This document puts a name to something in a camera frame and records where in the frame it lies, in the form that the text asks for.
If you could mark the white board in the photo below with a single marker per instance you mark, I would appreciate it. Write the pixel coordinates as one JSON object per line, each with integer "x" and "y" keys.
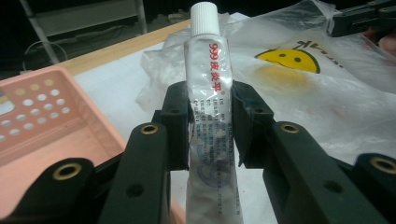
{"x": 102, "y": 90}

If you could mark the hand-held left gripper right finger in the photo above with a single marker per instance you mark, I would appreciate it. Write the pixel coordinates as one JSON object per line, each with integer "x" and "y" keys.
{"x": 295, "y": 171}

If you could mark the white ointment tube red print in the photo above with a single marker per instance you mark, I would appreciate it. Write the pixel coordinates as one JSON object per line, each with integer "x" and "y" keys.
{"x": 208, "y": 77}

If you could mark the pink perforated plastic basket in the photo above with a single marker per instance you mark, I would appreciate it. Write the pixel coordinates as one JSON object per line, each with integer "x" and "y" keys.
{"x": 56, "y": 140}

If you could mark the wooden table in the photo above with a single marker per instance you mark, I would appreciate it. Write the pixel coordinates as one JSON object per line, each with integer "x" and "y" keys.
{"x": 124, "y": 46}

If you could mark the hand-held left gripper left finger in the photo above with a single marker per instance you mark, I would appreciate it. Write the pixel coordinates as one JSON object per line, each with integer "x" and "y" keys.
{"x": 146, "y": 174}

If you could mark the clear smiley plastic bag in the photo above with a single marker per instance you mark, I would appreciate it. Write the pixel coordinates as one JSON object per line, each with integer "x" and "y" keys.
{"x": 327, "y": 99}

